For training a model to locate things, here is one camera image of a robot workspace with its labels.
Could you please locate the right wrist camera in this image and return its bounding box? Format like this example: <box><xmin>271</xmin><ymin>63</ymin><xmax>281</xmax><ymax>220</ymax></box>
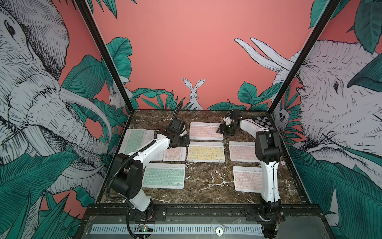
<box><xmin>229</xmin><ymin>109</ymin><xmax>242</xmax><ymax>124</ymax></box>

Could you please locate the far left green keyboard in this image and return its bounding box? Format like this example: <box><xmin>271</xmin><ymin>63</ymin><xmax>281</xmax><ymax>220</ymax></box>
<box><xmin>118</xmin><ymin>129</ymin><xmax>146</xmax><ymax>155</ymax></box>

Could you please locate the left black frame post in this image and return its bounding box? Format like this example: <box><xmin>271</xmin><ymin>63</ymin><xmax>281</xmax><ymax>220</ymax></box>
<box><xmin>75</xmin><ymin>0</ymin><xmax>134</xmax><ymax>115</ymax></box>

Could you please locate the near green keyboard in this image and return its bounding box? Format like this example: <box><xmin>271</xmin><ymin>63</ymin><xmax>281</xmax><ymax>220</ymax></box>
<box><xmin>142</xmin><ymin>163</ymin><xmax>186</xmax><ymax>189</ymax></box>

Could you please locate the white slotted cable duct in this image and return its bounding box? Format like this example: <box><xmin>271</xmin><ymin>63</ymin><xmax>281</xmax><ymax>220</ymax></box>
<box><xmin>90</xmin><ymin>224</ymin><xmax>263</xmax><ymax>236</ymax></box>

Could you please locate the black front mounting rail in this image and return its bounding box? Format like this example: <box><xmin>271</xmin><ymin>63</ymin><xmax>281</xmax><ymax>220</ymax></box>
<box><xmin>83</xmin><ymin>203</ymin><xmax>324</xmax><ymax>223</ymax></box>

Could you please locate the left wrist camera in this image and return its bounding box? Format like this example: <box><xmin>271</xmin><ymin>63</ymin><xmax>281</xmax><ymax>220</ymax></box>
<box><xmin>168</xmin><ymin>119</ymin><xmax>185</xmax><ymax>135</ymax></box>

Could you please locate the right black frame post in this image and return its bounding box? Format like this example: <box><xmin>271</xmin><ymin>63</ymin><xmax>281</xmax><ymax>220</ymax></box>
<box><xmin>267</xmin><ymin>0</ymin><xmax>341</xmax><ymax>115</ymax></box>

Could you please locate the small electronics board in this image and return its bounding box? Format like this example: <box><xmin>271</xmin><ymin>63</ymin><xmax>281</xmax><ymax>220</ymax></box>
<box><xmin>136</xmin><ymin>225</ymin><xmax>153</xmax><ymax>234</ymax></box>

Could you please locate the right middle pink keyboard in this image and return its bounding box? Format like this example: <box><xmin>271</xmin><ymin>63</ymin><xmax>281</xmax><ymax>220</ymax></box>
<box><xmin>229</xmin><ymin>141</ymin><xmax>260</xmax><ymax>162</ymax></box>

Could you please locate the round silver lock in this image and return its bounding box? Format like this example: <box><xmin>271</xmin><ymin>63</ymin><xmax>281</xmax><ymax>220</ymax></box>
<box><xmin>215</xmin><ymin>227</ymin><xmax>224</xmax><ymax>237</ymax></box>

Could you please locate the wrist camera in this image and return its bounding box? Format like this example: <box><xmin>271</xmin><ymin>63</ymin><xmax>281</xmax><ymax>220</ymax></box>
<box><xmin>168</xmin><ymin>119</ymin><xmax>185</xmax><ymax>135</ymax></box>
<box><xmin>229</xmin><ymin>109</ymin><xmax>242</xmax><ymax>124</ymax></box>

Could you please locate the right near pink keyboard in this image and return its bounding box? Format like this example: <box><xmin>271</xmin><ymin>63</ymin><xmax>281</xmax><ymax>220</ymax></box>
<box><xmin>233</xmin><ymin>166</ymin><xmax>262</xmax><ymax>193</ymax></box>

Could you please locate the left white keyboard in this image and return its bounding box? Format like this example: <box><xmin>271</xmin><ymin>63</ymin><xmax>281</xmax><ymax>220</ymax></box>
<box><xmin>142</xmin><ymin>130</ymin><xmax>165</xmax><ymax>161</ymax></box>

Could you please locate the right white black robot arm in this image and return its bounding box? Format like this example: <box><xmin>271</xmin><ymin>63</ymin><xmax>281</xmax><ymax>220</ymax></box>
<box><xmin>217</xmin><ymin>116</ymin><xmax>283</xmax><ymax>222</ymax></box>

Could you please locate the green keyboard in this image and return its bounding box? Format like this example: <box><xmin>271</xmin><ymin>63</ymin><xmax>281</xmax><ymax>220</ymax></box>
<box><xmin>118</xmin><ymin>129</ymin><xmax>146</xmax><ymax>155</ymax></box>
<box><xmin>142</xmin><ymin>163</ymin><xmax>186</xmax><ymax>189</ymax></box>

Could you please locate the black frame post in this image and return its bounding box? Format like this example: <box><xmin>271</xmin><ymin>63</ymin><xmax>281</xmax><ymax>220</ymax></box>
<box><xmin>267</xmin><ymin>0</ymin><xmax>341</xmax><ymax>115</ymax></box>
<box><xmin>75</xmin><ymin>0</ymin><xmax>134</xmax><ymax>115</ymax></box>

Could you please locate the black white checkerboard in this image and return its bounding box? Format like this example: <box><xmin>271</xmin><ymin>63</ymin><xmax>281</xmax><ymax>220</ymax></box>
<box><xmin>252</xmin><ymin>116</ymin><xmax>274</xmax><ymax>129</ymax></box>

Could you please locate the left pink keyboard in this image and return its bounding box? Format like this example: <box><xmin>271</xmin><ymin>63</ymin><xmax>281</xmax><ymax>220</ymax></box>
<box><xmin>163</xmin><ymin>147</ymin><xmax>187</xmax><ymax>162</ymax></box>

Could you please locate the centre yellow keyboard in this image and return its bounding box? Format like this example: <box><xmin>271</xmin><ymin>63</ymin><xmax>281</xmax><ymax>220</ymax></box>
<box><xmin>187</xmin><ymin>141</ymin><xmax>225</xmax><ymax>163</ymax></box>

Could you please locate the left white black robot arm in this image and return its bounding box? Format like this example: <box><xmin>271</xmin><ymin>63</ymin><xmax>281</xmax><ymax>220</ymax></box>
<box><xmin>105</xmin><ymin>130</ymin><xmax>190</xmax><ymax>212</ymax></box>

